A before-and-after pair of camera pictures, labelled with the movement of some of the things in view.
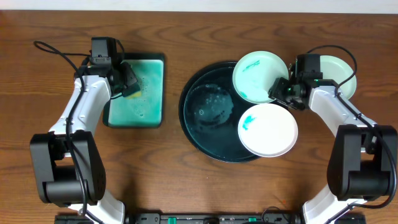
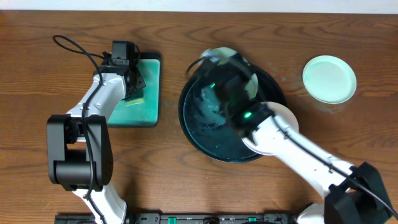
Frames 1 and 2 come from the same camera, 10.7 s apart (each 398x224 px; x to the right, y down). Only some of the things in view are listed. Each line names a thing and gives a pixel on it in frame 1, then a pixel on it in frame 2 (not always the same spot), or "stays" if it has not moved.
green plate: x=254 y=73 to x=222 y=55
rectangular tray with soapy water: x=146 y=111 stays
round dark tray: x=209 y=110 stays
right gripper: x=275 y=91 to x=237 y=65
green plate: x=333 y=68 stays
